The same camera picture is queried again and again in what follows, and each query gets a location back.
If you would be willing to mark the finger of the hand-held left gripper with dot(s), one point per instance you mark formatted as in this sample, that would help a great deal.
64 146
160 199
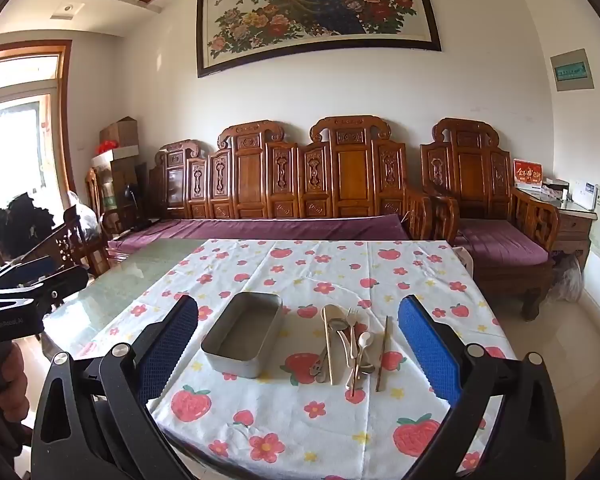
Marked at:
55 282
27 270

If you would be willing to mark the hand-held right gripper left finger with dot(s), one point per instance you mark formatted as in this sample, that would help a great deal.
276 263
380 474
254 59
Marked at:
170 345

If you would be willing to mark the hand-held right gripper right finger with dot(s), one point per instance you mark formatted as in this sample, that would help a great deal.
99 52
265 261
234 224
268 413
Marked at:
425 355

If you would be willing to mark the cream plastic spoon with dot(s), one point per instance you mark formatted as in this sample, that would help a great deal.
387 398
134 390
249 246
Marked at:
364 341

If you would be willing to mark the metal utensil box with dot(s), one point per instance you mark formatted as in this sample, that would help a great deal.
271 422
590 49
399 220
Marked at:
245 325

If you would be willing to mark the cream plastic fork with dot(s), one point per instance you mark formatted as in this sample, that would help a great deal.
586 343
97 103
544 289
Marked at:
353 317

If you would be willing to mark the person's left hand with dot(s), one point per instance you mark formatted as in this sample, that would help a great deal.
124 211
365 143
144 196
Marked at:
15 365

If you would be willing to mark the dark wooden chair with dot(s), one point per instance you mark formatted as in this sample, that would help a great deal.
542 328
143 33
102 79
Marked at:
65 245

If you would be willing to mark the black clothes pile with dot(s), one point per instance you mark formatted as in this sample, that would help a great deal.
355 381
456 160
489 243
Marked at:
22 225

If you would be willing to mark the crumpled plastic bag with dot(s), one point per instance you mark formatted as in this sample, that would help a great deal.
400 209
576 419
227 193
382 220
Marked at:
85 215

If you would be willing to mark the black desk lamp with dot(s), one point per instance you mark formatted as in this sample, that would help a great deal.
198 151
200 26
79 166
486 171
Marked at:
139 195

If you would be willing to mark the purple armchair cushion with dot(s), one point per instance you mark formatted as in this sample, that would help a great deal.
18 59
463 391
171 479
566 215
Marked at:
495 242

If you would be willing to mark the red flowers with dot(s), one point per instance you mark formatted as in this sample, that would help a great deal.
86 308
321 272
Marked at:
106 146

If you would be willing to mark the strawberry print tablecloth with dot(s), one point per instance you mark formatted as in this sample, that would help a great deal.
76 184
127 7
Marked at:
305 270

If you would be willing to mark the purple sofa cushion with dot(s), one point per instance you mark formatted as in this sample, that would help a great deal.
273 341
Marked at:
280 230

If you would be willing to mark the clear plastic bag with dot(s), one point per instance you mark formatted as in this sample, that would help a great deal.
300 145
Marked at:
567 280

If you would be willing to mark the brown cardboard box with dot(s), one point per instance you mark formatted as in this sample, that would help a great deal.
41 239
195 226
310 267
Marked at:
119 132

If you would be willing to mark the wooden framed balcony door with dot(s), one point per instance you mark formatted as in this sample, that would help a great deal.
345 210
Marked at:
66 110

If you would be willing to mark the carved wooden armchair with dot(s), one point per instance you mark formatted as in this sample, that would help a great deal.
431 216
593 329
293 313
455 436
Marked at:
475 170

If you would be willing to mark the wooden side table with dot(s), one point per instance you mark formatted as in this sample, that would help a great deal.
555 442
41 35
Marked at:
572 230

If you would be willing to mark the carved wooden sofa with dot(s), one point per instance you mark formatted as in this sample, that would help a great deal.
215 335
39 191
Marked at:
350 170

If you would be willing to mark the red gift box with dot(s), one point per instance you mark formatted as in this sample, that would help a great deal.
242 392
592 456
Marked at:
527 175

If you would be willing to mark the white printed box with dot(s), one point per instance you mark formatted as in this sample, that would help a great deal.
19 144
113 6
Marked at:
584 195

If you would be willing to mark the framed peacock painting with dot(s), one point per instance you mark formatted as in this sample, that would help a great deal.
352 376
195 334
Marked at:
305 10

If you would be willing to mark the wall electrical panel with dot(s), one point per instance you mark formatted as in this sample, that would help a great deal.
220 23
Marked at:
572 71

